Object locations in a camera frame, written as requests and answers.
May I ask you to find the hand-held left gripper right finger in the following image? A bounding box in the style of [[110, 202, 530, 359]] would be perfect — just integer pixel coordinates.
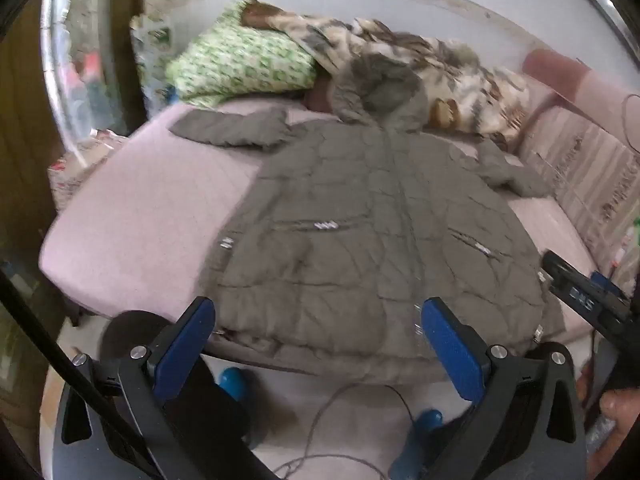
[[420, 296, 589, 480]]

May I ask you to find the person's right hand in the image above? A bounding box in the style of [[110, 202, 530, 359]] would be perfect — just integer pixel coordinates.
[[597, 389, 640, 461]]

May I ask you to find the wooden wardrobe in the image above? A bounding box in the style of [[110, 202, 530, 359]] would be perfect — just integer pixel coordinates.
[[0, 5, 71, 311]]

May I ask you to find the dark pink pillow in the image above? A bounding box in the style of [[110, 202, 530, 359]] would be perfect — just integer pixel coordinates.
[[305, 77, 341, 113]]

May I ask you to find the pink striped padded headboard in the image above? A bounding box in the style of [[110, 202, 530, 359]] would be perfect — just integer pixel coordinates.
[[517, 50, 640, 281]]

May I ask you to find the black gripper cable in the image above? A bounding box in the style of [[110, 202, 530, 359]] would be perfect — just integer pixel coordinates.
[[0, 265, 166, 480]]

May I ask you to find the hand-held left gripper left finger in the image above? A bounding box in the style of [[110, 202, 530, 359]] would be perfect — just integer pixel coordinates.
[[60, 296, 251, 480]]

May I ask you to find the pink bed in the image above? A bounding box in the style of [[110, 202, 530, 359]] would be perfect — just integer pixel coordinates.
[[39, 95, 601, 356]]

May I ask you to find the grey floor cable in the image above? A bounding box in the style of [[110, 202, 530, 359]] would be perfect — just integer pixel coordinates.
[[277, 384, 416, 480]]

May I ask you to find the green patterned pillow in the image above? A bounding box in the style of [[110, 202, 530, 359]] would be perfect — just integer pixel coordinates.
[[165, 2, 318, 106]]

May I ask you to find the thin black cable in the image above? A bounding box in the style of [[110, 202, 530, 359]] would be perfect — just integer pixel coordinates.
[[620, 92, 640, 153]]

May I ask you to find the leaf print fleece blanket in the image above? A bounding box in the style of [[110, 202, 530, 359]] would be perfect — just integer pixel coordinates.
[[240, 2, 531, 148]]

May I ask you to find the blue slipper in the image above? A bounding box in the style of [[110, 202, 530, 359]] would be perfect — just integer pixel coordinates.
[[389, 409, 445, 480], [217, 366, 251, 403]]

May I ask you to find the patterned cloth pile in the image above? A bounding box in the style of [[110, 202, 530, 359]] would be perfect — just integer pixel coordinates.
[[47, 130, 131, 211]]

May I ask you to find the grey quilted hooded jacket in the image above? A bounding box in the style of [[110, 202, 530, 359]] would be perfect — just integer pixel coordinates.
[[169, 52, 563, 376]]

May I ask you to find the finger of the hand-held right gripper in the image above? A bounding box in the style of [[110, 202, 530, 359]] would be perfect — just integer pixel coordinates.
[[541, 250, 591, 298]]

